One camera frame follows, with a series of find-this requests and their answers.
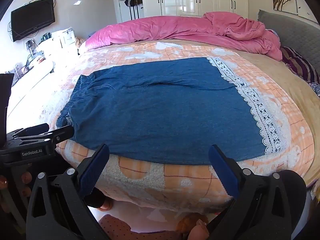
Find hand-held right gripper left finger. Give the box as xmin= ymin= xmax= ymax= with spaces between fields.
xmin=26 ymin=144 xmax=110 ymax=240

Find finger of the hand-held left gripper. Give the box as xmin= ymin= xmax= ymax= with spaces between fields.
xmin=7 ymin=123 xmax=50 ymax=137
xmin=12 ymin=125 xmax=75 ymax=147

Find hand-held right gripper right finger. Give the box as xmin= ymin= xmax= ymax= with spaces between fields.
xmin=209 ymin=144 xmax=292 ymax=240

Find blue lace-trimmed denim pants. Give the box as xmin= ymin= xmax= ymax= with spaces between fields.
xmin=56 ymin=57 xmax=284 ymax=166

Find person's left hand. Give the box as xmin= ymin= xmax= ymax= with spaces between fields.
xmin=0 ymin=174 xmax=32 ymax=198

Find orange checked fleece blanket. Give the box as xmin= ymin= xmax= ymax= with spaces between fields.
xmin=40 ymin=41 xmax=316 ymax=213

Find white desk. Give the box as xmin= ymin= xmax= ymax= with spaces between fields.
xmin=5 ymin=44 xmax=78 ymax=120

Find red dotted floor mat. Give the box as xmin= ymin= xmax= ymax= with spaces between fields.
xmin=99 ymin=214 xmax=185 ymax=240

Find white storage drawers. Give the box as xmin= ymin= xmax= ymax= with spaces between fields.
xmin=37 ymin=29 xmax=75 ymax=53

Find bed with beige sheet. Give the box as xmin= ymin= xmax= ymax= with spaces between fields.
xmin=160 ymin=39 xmax=320 ymax=188

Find blue floral pillow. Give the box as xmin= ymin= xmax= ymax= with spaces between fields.
xmin=309 ymin=81 xmax=320 ymax=96

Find purple striped pillow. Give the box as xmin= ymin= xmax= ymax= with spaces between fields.
xmin=280 ymin=46 xmax=320 ymax=83

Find pink duvet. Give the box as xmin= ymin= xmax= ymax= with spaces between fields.
xmin=85 ymin=12 xmax=283 ymax=61

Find grey padded headboard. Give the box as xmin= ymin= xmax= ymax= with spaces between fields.
xmin=257 ymin=9 xmax=320 ymax=80

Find black wall television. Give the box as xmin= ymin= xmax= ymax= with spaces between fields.
xmin=11 ymin=0 xmax=56 ymax=42

